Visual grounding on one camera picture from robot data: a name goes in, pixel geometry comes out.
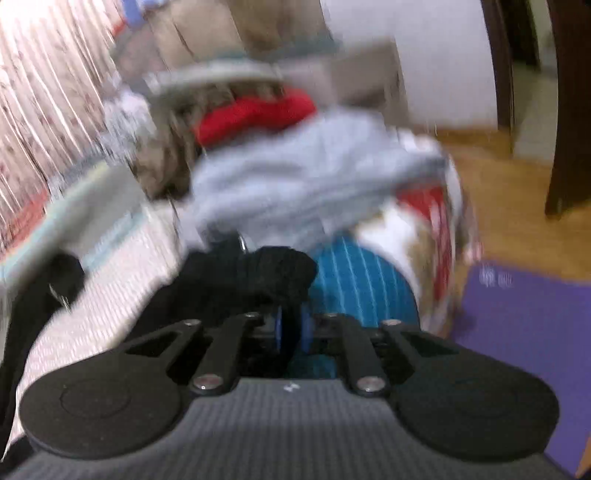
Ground purple mat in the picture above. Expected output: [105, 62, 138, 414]
[454, 261, 591, 477]

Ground dark wooden door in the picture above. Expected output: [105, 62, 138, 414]
[545, 0, 591, 217]

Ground red white printed blanket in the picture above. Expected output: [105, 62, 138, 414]
[359, 131, 483, 335]

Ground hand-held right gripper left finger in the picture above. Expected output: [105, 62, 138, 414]
[123, 305, 286, 396]

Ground black pants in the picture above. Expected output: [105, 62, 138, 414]
[0, 244, 320, 439]

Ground red garment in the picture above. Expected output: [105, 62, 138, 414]
[194, 90, 319, 148]

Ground floral pleated curtain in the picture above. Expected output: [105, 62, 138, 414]
[0, 0, 155, 261]

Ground patterned striped bedspread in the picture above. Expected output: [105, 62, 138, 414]
[0, 161, 422, 444]

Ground brown box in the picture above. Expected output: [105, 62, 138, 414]
[277, 41, 408, 121]

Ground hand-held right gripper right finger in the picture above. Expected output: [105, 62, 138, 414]
[299, 308, 459, 398]

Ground grey garment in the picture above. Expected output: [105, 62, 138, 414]
[188, 110, 450, 256]

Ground dark wooden door frame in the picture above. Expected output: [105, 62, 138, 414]
[480, 0, 516, 136]

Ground olive brown garment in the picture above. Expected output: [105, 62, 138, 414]
[133, 78, 287, 200]

